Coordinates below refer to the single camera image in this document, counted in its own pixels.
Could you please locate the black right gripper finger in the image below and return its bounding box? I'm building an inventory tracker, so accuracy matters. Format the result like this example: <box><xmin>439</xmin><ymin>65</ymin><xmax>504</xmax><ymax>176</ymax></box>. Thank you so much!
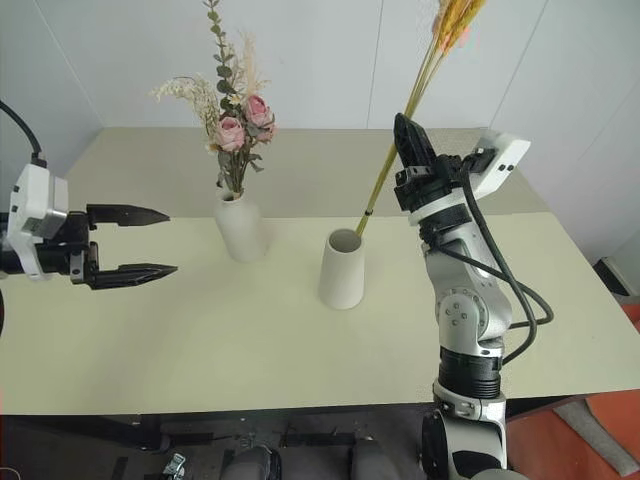
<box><xmin>399</xmin><ymin>114</ymin><xmax>440</xmax><ymax>170</ymax></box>
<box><xmin>393</xmin><ymin>112</ymin><xmax>407</xmax><ymax>169</ymax></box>

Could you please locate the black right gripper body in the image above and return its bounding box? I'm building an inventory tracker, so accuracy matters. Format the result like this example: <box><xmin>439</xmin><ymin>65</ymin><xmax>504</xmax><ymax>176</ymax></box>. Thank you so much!
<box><xmin>393</xmin><ymin>154</ymin><xmax>469</xmax><ymax>216</ymax></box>

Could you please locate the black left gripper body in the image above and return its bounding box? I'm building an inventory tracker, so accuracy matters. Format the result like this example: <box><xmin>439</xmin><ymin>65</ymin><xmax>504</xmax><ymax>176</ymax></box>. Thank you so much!
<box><xmin>36</xmin><ymin>210</ymin><xmax>101</xmax><ymax>291</ymax></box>

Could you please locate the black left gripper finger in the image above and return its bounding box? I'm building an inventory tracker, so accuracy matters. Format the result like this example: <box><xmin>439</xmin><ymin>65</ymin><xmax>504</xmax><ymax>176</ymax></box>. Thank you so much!
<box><xmin>89</xmin><ymin>262</ymin><xmax>180</xmax><ymax>292</ymax></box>
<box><xmin>85</xmin><ymin>203</ymin><xmax>172</xmax><ymax>232</ymax></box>

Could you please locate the yellow wheat stalk bouquet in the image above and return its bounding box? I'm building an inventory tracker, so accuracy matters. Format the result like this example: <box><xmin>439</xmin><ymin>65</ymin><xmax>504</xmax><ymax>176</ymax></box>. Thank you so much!
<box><xmin>354</xmin><ymin>0</ymin><xmax>490</xmax><ymax>237</ymax></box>

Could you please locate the pink rose flower bouquet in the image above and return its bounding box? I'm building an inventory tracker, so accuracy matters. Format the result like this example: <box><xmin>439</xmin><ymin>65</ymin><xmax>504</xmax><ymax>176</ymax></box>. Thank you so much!
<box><xmin>150</xmin><ymin>0</ymin><xmax>279</xmax><ymax>202</ymax></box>

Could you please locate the white bottle-shaped vase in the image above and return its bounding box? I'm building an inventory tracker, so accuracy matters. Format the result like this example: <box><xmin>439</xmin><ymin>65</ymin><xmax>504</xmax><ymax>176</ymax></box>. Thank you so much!
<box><xmin>213</xmin><ymin>189</ymin><xmax>267</xmax><ymax>264</ymax></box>

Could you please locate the white conical vase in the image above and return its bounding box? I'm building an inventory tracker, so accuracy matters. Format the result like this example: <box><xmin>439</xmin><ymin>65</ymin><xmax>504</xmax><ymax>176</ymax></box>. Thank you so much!
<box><xmin>318</xmin><ymin>227</ymin><xmax>366</xmax><ymax>312</ymax></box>

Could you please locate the small metal clamp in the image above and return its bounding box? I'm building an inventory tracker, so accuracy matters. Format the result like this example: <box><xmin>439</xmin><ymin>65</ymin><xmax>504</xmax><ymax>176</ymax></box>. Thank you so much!
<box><xmin>162</xmin><ymin>452</ymin><xmax>187</xmax><ymax>477</ymax></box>

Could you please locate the grey foam pad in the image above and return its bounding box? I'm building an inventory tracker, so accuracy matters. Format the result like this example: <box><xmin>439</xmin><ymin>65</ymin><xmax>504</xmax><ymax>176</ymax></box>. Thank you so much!
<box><xmin>552</xmin><ymin>394</ymin><xmax>640</xmax><ymax>479</ymax></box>

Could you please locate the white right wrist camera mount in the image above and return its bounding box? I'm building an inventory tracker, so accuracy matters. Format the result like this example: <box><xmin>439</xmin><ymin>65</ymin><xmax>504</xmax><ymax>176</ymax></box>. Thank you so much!
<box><xmin>468</xmin><ymin>130</ymin><xmax>532</xmax><ymax>202</ymax></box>

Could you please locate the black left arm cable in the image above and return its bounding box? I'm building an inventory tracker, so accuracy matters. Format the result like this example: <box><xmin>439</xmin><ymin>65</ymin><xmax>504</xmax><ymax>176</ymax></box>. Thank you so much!
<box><xmin>0</xmin><ymin>99</ymin><xmax>49</xmax><ymax>170</ymax></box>

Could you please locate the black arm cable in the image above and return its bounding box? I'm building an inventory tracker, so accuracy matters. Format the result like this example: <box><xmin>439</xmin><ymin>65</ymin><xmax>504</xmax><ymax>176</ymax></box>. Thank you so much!
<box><xmin>0</xmin><ymin>99</ymin><xmax>49</xmax><ymax>170</ymax></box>
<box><xmin>458</xmin><ymin>155</ymin><xmax>556</xmax><ymax>367</ymax></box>

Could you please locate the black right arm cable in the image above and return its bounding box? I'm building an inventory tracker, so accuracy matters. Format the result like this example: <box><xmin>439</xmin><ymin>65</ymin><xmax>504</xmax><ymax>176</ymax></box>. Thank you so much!
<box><xmin>458</xmin><ymin>155</ymin><xmax>556</xmax><ymax>367</ymax></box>

